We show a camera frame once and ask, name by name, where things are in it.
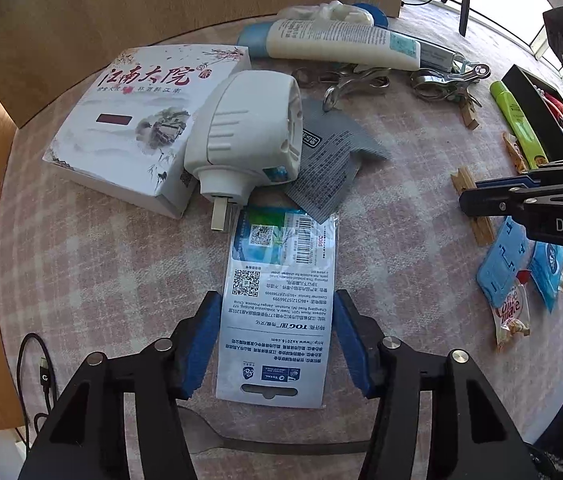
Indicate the blue tissue packet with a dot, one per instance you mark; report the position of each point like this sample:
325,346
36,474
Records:
551,270

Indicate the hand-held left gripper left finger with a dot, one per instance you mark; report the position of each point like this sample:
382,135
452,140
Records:
196,345

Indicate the steel bulldog clip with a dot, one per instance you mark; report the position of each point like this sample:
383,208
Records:
361,80
441,82

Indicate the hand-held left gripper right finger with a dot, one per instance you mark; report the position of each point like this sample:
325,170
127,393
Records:
354,350

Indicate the upright wooden board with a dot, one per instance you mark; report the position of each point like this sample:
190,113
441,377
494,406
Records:
161,0

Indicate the blue plastic phone stand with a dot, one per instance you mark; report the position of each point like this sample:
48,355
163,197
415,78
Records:
504,260

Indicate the grey sachet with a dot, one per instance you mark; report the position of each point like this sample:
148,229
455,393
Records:
331,160

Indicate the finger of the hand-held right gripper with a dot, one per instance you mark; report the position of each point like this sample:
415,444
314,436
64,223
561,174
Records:
491,201
551,172

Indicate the clear bag of cotton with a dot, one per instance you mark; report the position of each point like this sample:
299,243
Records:
326,10

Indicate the blue round case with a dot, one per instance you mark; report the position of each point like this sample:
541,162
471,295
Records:
374,15

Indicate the white ink-painting box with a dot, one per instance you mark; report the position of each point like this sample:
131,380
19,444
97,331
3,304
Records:
126,125

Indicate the wooden clothespin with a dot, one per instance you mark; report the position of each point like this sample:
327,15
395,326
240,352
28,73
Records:
474,205
469,112

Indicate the white travel plug adapter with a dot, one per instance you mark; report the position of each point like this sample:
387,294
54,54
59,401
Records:
246,130

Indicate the pink checked desktop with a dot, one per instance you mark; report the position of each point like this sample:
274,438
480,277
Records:
111,285

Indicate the white blue printed packet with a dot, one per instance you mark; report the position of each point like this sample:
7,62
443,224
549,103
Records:
281,310

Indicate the coffee creamer sachet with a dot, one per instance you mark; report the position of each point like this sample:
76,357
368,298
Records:
511,315

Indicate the green tube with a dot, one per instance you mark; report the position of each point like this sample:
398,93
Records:
516,120

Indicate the white blue lotion tube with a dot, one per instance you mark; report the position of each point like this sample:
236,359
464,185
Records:
341,42

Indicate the orange snack sachet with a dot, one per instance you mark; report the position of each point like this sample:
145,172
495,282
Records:
511,152

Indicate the black drawer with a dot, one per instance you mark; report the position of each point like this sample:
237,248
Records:
526,95

